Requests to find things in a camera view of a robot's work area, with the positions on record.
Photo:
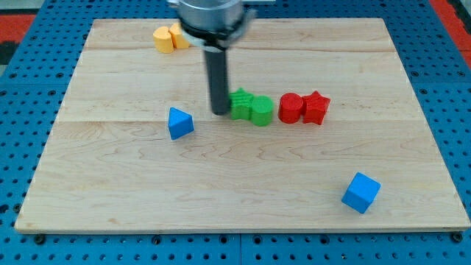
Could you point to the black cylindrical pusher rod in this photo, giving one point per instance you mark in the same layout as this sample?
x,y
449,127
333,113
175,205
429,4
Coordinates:
x,y
218,84

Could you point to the red star block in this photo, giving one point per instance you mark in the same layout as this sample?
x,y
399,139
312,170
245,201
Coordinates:
x,y
315,107

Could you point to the red cylinder block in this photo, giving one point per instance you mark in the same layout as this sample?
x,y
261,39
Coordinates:
x,y
290,108

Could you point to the yellow half-cylinder block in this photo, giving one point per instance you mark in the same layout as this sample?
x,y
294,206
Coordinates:
x,y
163,40

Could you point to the green star block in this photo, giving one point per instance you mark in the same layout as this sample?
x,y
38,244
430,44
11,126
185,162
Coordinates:
x,y
241,105

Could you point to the blue cube block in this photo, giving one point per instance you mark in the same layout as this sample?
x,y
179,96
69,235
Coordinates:
x,y
361,192

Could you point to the orange-yellow block behind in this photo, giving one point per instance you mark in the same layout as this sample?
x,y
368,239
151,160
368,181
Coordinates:
x,y
178,39

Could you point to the wooden board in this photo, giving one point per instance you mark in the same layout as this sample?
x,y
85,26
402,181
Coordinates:
x,y
110,166

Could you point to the blue triangle block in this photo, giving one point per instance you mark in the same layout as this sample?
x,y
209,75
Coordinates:
x,y
180,123

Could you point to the green cylinder block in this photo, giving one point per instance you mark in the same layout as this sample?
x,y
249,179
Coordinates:
x,y
262,110

